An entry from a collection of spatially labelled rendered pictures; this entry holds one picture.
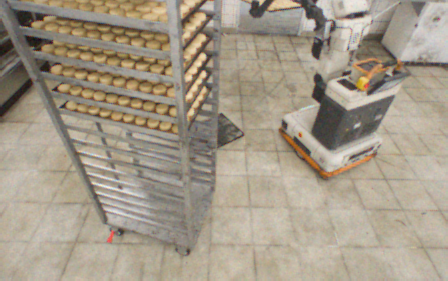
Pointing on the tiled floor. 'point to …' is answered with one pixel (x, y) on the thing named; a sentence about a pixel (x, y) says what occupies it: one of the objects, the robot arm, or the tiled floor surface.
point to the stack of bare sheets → (226, 132)
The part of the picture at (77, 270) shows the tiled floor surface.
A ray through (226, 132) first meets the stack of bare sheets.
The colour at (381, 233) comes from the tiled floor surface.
